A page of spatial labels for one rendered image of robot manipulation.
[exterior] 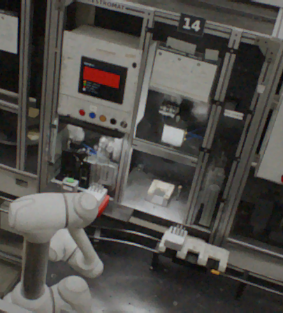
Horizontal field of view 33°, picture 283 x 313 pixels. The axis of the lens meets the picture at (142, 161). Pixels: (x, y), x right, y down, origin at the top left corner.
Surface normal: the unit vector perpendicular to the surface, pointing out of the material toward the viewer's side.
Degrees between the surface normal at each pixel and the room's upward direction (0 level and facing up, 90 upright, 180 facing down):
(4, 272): 0
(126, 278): 0
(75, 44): 90
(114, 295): 0
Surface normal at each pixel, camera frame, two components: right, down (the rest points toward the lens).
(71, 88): -0.29, 0.45
